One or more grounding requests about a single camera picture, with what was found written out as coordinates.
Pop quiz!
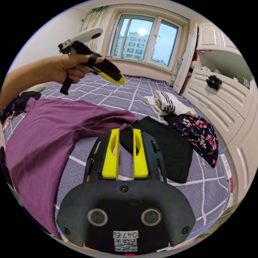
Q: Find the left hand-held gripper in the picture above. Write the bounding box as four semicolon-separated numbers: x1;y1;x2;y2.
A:
58;41;127;95

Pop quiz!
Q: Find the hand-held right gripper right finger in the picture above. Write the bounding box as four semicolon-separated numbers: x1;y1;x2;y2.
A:
132;128;149;180

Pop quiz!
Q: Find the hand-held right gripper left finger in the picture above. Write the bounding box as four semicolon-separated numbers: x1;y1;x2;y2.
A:
102;128;120;180

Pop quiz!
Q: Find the purple short sleeve shirt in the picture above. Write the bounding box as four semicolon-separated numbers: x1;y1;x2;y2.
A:
5;98;139;240

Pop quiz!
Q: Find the person's left forearm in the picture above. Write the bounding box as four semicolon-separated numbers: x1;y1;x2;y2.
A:
0;57;51;111

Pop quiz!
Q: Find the person's left hand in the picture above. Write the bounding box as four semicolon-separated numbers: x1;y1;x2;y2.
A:
45;54;106;84

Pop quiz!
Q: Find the bed with purple checked quilt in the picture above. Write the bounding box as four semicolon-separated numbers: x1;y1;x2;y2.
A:
3;72;232;242

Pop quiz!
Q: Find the window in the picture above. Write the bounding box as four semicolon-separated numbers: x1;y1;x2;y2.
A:
110;13;182;68

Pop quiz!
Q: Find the white garment with black stripes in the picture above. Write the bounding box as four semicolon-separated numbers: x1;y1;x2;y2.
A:
143;90;197;117

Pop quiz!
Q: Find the dark floral garment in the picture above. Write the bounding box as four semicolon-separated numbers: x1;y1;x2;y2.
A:
165;114;219;168

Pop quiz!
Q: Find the curtain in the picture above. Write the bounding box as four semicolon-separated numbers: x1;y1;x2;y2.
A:
81;7;110;53

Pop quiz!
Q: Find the pile of clothes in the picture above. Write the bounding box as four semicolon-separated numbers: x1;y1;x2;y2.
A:
0;91;42;125

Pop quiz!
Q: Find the white cupboard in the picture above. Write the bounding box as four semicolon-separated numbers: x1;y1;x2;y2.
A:
172;21;258;204

